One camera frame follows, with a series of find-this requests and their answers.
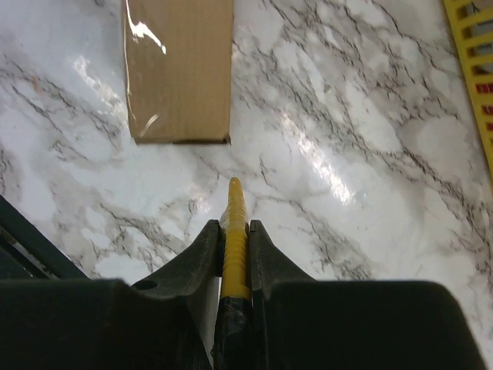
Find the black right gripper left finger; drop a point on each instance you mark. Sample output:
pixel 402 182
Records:
pixel 62 320

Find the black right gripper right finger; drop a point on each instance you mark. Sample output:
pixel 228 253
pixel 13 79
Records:
pixel 303 323

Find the yellow utility knife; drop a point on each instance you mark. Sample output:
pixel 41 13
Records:
pixel 233 337

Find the brown cardboard express box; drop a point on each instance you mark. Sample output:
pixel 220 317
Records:
pixel 178 57

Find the yellow plastic shopping basket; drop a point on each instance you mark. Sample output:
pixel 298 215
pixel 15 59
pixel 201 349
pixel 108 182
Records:
pixel 471 27

